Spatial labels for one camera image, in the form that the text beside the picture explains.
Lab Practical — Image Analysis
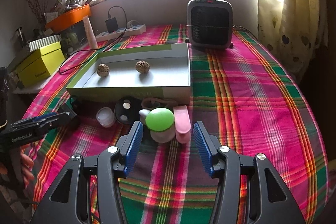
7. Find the brown walnut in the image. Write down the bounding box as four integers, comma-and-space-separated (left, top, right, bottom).
96, 64, 110, 77
135, 60, 150, 74

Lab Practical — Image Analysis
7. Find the pink mushroom suction hook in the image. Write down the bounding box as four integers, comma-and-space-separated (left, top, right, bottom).
173, 105, 191, 144

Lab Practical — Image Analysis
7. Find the white mushroom suction hook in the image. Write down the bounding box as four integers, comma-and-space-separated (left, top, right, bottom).
138, 109, 150, 125

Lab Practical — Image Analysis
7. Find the person's left hand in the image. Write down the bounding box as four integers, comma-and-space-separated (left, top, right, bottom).
21, 153, 34, 186

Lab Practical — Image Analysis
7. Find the small clear plastic jar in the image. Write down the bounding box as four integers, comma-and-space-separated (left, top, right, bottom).
96, 107, 116, 128

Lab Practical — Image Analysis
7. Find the yellow box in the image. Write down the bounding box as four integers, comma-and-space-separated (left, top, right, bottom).
15, 42, 65, 88

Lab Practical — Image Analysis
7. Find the black round disc with buttons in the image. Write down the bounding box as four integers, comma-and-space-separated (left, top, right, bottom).
114, 96, 142, 125

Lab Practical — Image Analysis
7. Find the striped white box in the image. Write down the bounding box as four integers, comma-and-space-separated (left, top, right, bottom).
26, 34, 61, 52

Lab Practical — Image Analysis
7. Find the pink rubber band loop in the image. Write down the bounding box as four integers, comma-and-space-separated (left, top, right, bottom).
141, 97, 178, 110

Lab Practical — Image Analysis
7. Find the orange tray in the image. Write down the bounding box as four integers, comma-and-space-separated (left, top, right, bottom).
45, 5, 91, 33

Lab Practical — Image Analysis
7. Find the black charger adapter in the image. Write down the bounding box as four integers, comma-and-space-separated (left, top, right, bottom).
105, 17, 119, 33

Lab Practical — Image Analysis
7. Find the green and white shallow box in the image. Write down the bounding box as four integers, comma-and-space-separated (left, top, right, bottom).
66, 43, 191, 105

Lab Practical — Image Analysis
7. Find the white power strip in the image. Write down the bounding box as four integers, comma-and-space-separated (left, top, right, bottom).
95, 24, 146, 42

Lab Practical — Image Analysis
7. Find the grey portable heater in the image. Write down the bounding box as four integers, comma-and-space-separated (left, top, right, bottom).
187, 0, 233, 50

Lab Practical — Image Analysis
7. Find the yellow curtain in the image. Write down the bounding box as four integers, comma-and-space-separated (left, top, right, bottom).
258, 0, 328, 82

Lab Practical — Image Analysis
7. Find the black charger cable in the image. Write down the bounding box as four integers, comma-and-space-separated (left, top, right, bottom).
58, 5, 129, 75

